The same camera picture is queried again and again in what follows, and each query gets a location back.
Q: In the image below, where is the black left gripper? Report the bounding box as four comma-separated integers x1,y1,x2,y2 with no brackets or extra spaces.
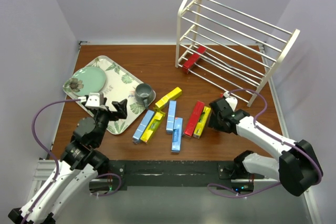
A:
92,98,127,146

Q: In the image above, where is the yellow toothpaste box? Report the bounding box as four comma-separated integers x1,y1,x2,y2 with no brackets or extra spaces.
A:
193,106,211,138
140,111,165,144
154,87,182,112

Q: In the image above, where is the red toothpaste box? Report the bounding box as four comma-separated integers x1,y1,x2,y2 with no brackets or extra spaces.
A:
184,101,205,137
182,46,206,73

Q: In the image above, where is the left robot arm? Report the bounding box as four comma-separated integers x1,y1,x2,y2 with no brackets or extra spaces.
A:
8,92,128,223

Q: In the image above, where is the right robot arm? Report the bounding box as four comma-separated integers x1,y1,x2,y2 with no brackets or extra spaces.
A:
208,96,323,196

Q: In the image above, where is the white metal shelf rack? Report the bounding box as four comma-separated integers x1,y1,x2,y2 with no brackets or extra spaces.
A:
174,0,300,106

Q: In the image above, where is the floral leaf serving tray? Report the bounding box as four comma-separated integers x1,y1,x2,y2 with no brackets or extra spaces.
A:
62,56,145,135

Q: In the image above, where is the grey ceramic mug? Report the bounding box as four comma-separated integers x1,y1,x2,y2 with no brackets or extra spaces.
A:
134,83,154,109

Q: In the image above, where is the green ceramic plate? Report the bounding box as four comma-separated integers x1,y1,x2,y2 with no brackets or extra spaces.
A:
69,66,107,97

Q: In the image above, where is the blue toothpaste box left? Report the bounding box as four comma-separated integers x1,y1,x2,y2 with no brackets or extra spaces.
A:
132,110,154,144

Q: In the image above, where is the blue toothpaste box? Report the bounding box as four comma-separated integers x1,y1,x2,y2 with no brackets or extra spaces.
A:
166,100,176,134
171,118,183,153
132,110,154,144

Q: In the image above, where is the blue toothpaste box right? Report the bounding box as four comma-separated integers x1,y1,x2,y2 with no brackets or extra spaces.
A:
171,118,183,153

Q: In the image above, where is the blue toothpaste box middle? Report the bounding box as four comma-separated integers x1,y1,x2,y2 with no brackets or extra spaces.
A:
166,100,176,134

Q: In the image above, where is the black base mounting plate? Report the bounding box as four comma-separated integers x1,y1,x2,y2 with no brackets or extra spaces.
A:
110,160,263,191

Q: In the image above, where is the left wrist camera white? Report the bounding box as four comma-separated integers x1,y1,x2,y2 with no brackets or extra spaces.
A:
78,92,104,109

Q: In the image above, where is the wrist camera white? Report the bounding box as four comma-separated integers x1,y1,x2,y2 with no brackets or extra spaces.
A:
78,92,104,109
220,92,238,111

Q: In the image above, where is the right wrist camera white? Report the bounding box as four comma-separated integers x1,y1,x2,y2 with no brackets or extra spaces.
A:
220,92,238,111

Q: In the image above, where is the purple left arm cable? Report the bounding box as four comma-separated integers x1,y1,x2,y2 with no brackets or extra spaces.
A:
20,99,122,224

